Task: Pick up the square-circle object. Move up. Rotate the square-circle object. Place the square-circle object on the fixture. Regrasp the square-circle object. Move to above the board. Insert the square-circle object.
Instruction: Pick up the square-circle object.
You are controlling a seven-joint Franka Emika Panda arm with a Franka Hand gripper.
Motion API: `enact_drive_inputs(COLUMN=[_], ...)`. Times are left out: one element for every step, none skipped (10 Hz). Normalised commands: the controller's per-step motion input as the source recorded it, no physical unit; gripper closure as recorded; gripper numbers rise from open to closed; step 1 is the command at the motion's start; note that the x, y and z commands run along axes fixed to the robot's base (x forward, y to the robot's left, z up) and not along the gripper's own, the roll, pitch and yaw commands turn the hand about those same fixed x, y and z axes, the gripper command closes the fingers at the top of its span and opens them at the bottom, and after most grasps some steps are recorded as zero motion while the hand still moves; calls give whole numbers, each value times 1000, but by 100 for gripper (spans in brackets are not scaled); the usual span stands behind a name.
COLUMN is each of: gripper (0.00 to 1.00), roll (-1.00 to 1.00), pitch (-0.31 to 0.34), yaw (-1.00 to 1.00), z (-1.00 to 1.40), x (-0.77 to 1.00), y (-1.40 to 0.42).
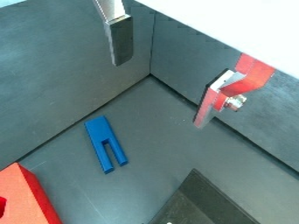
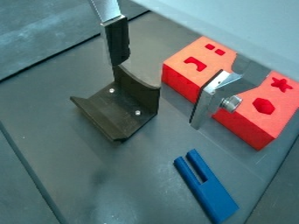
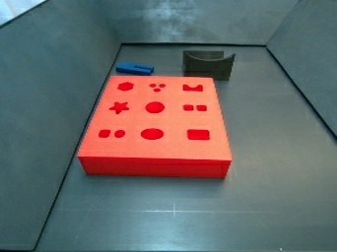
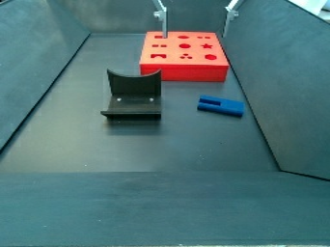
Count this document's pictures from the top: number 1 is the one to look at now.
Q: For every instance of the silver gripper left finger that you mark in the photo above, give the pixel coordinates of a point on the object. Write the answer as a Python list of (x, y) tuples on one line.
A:
[(119, 29)]

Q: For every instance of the silver red gripper right finger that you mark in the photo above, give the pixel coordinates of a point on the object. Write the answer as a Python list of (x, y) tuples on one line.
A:
[(225, 91)]

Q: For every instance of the blue slotted square-circle object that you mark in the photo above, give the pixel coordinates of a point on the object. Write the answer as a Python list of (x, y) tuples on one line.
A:
[(102, 135)]

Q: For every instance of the black curved fixture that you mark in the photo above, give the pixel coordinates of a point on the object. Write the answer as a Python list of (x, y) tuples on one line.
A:
[(201, 203)]

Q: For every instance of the red shape-sorter block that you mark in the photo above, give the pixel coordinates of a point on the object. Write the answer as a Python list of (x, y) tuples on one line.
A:
[(25, 203)]

